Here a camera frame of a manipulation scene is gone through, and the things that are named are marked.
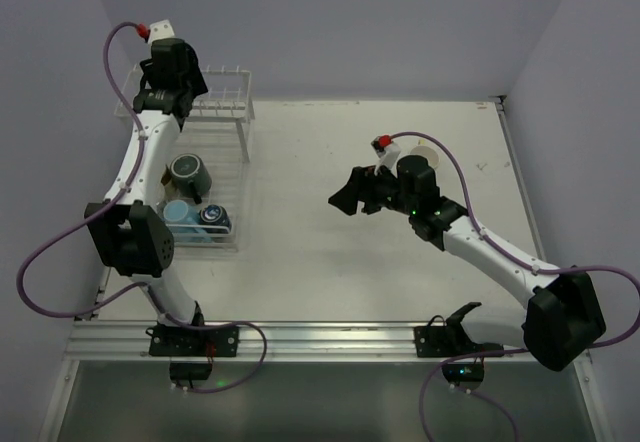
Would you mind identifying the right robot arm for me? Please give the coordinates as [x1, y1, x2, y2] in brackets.
[328, 155, 606, 371]

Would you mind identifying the white wire dish rack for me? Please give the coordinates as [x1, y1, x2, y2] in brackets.
[105, 66, 255, 253]

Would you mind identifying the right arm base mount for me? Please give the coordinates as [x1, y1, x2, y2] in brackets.
[413, 302, 504, 391]

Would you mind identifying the aluminium mounting rail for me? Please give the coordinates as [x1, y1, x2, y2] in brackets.
[64, 317, 531, 363]

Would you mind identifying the navy patterned cup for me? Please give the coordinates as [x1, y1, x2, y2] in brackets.
[199, 204, 232, 234]

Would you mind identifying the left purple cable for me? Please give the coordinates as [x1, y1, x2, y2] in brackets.
[16, 21, 151, 319]

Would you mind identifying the dark green mug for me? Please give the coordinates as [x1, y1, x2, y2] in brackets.
[168, 153, 212, 204]

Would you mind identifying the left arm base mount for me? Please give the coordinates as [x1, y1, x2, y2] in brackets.
[145, 323, 240, 389]

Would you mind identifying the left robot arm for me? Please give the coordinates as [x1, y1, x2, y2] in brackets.
[85, 36, 206, 328]

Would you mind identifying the yellow green mug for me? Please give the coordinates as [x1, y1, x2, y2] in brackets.
[409, 139, 440, 170]

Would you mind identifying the light blue mug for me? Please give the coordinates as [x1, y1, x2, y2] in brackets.
[161, 199, 212, 244]

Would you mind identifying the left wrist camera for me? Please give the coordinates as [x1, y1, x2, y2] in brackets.
[147, 19, 175, 45]

